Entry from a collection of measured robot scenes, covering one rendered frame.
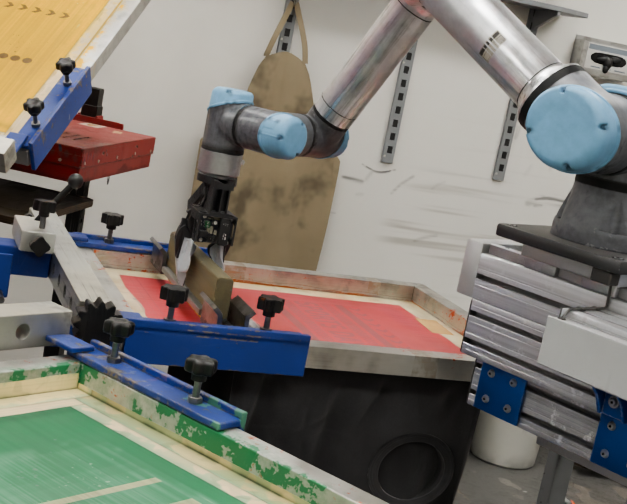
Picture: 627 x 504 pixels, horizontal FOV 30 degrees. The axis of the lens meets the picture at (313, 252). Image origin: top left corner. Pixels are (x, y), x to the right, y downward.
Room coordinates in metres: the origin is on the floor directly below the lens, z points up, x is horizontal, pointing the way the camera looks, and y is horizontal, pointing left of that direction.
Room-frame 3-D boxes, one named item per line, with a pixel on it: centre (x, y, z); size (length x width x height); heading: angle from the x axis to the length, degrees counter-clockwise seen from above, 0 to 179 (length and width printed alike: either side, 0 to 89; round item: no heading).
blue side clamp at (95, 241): (2.31, 0.33, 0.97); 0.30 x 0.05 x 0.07; 112
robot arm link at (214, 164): (2.05, 0.19, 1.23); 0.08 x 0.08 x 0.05
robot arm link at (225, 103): (2.05, 0.19, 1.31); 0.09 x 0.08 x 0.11; 53
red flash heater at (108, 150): (3.16, 0.78, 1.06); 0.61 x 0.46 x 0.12; 172
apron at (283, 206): (4.16, 0.22, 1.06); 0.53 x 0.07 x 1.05; 112
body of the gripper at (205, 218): (2.04, 0.19, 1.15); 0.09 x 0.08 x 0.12; 22
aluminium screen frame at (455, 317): (2.14, 0.00, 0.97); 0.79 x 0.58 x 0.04; 112
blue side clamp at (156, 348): (1.80, 0.12, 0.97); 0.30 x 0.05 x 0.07; 112
